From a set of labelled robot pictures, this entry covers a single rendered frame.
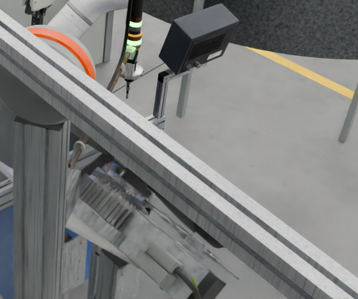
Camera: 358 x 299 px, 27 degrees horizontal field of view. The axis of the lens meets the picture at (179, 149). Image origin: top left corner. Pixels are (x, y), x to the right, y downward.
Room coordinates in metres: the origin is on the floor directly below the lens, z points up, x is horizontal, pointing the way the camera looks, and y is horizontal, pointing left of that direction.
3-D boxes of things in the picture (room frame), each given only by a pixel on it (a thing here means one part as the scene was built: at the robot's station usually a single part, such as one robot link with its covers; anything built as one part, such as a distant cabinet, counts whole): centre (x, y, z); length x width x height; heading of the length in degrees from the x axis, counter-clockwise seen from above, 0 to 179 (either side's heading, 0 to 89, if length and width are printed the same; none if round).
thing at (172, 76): (2.42, 0.04, 1.04); 0.24 x 0.03 x 0.03; 140
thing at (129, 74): (1.69, 0.17, 1.50); 0.09 x 0.07 x 0.10; 175
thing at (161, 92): (2.34, 0.10, 0.96); 0.03 x 0.03 x 0.20; 50
